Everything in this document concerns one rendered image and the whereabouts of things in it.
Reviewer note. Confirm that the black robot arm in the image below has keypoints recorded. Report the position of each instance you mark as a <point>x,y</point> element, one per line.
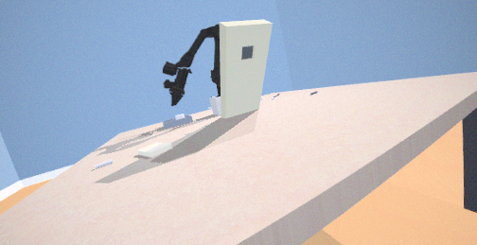
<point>186,60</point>

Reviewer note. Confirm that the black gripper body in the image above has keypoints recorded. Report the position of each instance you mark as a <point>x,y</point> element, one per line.
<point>179,86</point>

